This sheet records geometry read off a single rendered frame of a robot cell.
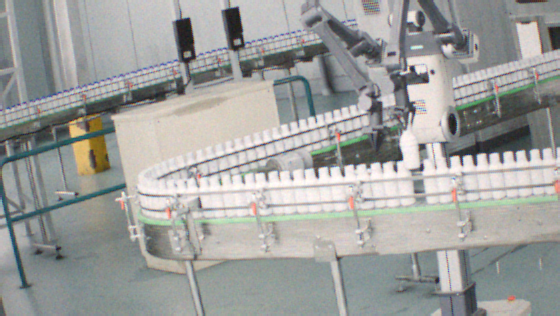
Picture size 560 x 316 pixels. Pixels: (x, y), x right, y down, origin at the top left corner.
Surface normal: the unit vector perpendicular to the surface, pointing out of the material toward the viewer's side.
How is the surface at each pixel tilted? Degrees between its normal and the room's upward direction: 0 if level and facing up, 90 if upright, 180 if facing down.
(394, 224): 90
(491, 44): 90
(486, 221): 90
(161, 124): 90
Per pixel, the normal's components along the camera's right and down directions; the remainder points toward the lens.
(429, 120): -0.55, 0.23
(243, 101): 0.61, 0.00
